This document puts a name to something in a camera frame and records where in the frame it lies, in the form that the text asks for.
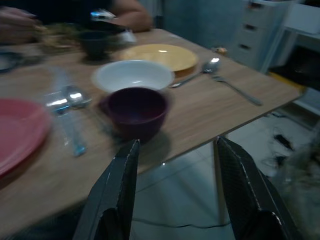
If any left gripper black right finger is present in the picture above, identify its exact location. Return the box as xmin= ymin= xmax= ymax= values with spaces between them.
xmin=216 ymin=136 xmax=298 ymax=240

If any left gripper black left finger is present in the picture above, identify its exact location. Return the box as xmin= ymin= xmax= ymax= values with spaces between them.
xmin=72 ymin=138 xmax=141 ymax=240

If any light metal table leg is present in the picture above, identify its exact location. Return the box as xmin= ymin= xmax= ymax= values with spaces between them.
xmin=213 ymin=139 xmax=231 ymax=226

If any clear plastic cutlery packet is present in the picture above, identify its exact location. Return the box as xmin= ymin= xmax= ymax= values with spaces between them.
xmin=44 ymin=67 xmax=88 ymax=158

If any dark purple cup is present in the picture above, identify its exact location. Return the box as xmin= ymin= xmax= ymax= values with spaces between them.
xmin=99 ymin=86 xmax=171 ymax=142

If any short metal spoon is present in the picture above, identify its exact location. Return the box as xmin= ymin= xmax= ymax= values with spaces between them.
xmin=63 ymin=84 xmax=92 ymax=110

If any metal fork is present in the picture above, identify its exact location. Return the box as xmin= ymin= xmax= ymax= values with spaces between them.
xmin=211 ymin=75 xmax=263 ymax=107

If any pink plate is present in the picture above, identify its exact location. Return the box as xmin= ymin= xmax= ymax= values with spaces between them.
xmin=0 ymin=98 xmax=53 ymax=177

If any white bowl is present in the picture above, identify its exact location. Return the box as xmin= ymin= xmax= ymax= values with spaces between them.
xmin=91 ymin=59 xmax=176 ymax=94

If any long metal spoon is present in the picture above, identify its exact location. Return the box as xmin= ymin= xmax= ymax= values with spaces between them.
xmin=169 ymin=57 xmax=222 ymax=88

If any yellow plate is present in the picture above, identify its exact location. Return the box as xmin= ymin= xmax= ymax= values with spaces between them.
xmin=119 ymin=44 xmax=200 ymax=78

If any dark teal mug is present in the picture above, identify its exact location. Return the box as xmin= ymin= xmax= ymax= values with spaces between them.
xmin=79 ymin=30 xmax=112 ymax=61

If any white paper napkin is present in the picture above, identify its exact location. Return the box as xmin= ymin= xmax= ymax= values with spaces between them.
xmin=121 ymin=29 xmax=138 ymax=44

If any white drawer cabinet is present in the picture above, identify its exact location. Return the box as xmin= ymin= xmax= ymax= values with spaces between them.
xmin=231 ymin=0 xmax=293 ymax=73

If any plate of noodles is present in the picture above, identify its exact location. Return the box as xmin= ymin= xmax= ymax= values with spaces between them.
xmin=34 ymin=22 xmax=83 ymax=51

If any white shelf unit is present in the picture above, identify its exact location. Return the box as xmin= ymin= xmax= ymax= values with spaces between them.
xmin=259 ymin=0 xmax=320 ymax=131

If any man in dark t-shirt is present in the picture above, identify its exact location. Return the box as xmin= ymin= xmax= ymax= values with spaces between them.
xmin=0 ymin=0 xmax=153 ymax=46

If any thin black floor cable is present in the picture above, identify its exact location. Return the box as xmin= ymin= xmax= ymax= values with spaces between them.
xmin=132 ymin=217 xmax=233 ymax=230

